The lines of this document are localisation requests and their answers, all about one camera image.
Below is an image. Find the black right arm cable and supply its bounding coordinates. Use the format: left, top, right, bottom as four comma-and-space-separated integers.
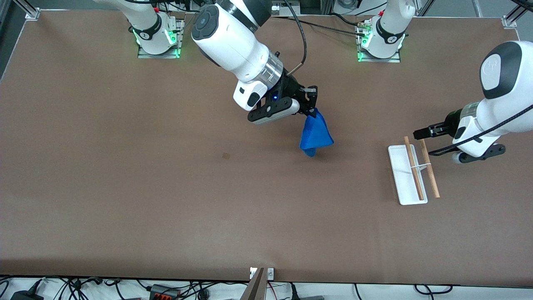
284, 0, 309, 76

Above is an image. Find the short black table cable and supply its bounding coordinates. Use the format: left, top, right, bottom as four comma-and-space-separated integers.
329, 12, 369, 29

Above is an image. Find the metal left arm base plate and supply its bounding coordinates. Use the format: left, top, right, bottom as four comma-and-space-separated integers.
357, 21, 401, 63

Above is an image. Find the black power adapter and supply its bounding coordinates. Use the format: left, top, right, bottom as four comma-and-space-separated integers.
10, 290, 44, 300

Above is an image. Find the aluminium frame corner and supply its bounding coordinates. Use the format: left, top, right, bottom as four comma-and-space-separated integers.
12, 0, 41, 20
502, 0, 529, 29

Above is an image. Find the grey mount bar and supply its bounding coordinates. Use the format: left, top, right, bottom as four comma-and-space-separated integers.
241, 267, 267, 300

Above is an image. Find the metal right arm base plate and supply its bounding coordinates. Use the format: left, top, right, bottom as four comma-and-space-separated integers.
137, 19, 184, 59

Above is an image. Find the blue cloth towel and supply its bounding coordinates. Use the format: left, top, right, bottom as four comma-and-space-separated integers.
300, 107, 334, 157

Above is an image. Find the long black table cable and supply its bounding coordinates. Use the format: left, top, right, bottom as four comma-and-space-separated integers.
273, 16, 368, 38

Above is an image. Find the orange black connector block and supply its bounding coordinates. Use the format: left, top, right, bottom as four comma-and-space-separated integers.
150, 284, 179, 300

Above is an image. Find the black looped cable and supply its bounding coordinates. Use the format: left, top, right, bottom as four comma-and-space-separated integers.
414, 284, 453, 295

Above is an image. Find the white rack base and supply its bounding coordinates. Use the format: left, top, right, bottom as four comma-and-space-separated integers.
388, 144, 433, 205

